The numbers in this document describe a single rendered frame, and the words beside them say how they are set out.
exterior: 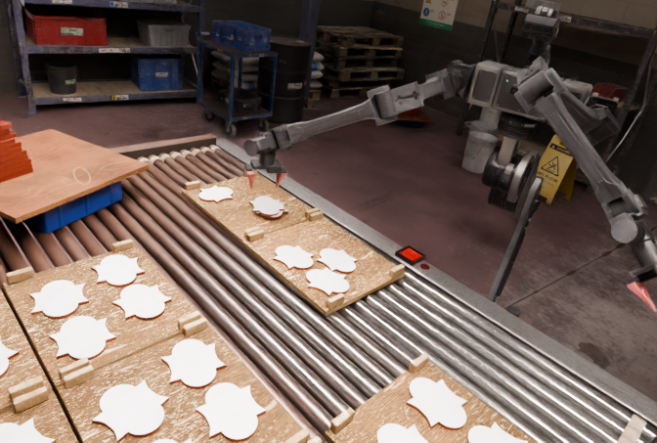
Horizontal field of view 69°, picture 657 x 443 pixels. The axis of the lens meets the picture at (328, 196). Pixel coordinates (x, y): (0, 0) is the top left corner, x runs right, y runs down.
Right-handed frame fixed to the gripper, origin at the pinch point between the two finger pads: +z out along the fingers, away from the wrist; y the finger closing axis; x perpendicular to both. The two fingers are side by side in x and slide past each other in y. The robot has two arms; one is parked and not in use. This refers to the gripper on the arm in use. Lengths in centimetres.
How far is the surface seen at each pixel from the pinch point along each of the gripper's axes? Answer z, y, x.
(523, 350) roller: 9, 52, -85
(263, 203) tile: 5.9, -0.4, -3.1
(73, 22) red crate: 20, -85, 398
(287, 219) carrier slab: 8.7, 7.1, -10.4
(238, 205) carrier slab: 9.0, -8.5, 1.8
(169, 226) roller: 11.2, -33.3, -6.3
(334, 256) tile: 7.4, 14.5, -36.9
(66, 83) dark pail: 82, -96, 398
